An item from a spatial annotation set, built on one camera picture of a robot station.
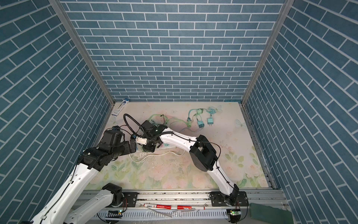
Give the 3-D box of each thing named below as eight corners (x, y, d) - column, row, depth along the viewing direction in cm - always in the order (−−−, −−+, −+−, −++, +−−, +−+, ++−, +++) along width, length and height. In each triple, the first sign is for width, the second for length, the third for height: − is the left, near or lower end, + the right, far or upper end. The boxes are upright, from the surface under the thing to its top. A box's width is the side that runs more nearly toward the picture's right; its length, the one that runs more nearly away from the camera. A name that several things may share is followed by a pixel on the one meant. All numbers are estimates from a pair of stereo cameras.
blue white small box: (112, 115, 114) (111, 113, 113) (125, 99, 126) (124, 97, 125) (117, 116, 114) (116, 114, 112) (129, 100, 126) (129, 98, 124)
